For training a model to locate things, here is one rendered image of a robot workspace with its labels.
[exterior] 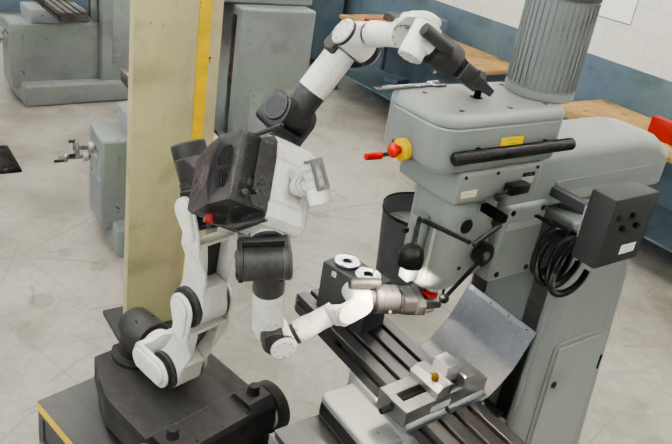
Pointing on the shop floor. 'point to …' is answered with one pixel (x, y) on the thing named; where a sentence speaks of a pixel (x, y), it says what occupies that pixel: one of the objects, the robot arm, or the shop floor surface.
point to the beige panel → (166, 105)
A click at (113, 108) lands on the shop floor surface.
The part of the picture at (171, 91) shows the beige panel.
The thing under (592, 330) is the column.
